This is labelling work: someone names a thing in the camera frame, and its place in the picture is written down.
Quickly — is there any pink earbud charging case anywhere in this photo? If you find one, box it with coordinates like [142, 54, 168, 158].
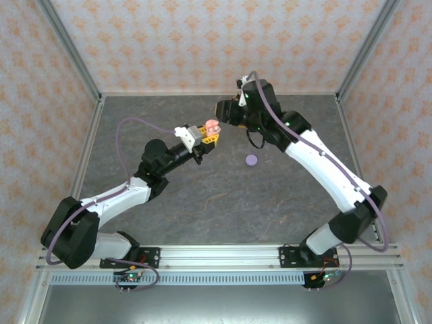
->
[205, 117, 223, 137]

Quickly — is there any grey sheet metal panel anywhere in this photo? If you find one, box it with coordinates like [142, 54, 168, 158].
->
[38, 285, 398, 324]

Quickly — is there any black right gripper cable loop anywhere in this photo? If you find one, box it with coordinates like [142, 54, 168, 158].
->
[245, 129, 268, 150]

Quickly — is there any long aluminium side rail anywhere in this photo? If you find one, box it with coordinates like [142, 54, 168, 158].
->
[52, 96, 106, 246]
[334, 95, 386, 244]

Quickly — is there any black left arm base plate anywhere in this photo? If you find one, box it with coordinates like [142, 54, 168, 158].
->
[99, 246, 162, 269]

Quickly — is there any red black left arm wire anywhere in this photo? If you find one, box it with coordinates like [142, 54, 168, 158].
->
[113, 253, 149, 276]

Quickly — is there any red black arm wire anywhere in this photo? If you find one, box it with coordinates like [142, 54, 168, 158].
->
[113, 253, 149, 276]
[312, 258, 340, 281]

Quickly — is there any wide aluminium mounting rail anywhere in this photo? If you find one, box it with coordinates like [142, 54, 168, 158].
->
[35, 245, 405, 271]

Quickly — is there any aluminium frame post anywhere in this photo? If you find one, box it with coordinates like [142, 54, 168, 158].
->
[335, 0, 403, 102]
[35, 0, 104, 102]

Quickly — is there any grey slotted cable duct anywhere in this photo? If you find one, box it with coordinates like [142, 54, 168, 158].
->
[50, 272, 338, 287]

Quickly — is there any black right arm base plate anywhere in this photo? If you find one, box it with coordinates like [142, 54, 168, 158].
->
[278, 246, 339, 269]

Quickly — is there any red black right arm wire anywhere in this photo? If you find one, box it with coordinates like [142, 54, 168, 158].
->
[312, 258, 340, 281]

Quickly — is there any short aluminium frame leg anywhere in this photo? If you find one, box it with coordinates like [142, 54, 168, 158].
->
[16, 269, 51, 324]
[386, 269, 419, 324]

